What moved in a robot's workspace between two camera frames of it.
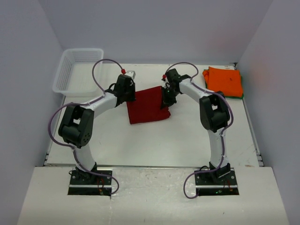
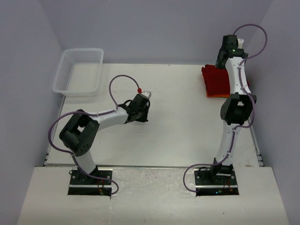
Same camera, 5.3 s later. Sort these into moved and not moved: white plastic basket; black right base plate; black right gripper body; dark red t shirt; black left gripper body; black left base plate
Moved: black right gripper body; black left gripper body; dark red t shirt
Not moved: black right base plate; black left base plate; white plastic basket
